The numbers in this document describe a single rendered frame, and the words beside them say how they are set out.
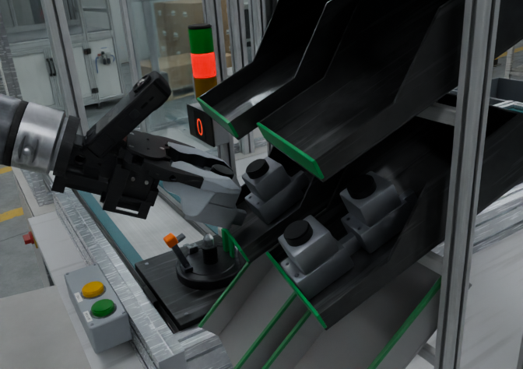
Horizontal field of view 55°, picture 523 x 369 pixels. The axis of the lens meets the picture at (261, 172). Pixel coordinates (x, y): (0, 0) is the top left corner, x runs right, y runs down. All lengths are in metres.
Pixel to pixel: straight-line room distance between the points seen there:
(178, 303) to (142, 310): 0.07
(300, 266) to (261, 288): 0.28
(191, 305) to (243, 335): 0.18
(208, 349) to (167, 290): 0.15
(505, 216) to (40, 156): 1.08
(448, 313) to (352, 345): 0.15
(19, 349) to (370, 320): 0.73
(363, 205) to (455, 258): 0.10
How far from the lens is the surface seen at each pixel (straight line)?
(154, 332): 0.93
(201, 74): 1.08
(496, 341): 1.06
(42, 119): 0.59
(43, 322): 1.20
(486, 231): 1.31
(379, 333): 0.65
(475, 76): 0.46
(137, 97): 0.58
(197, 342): 0.88
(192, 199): 0.61
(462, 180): 0.49
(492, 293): 1.18
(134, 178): 0.60
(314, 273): 0.54
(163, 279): 1.02
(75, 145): 0.60
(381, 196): 0.54
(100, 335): 0.98
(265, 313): 0.77
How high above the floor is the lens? 1.53
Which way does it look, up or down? 23 degrees down
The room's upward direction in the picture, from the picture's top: 4 degrees counter-clockwise
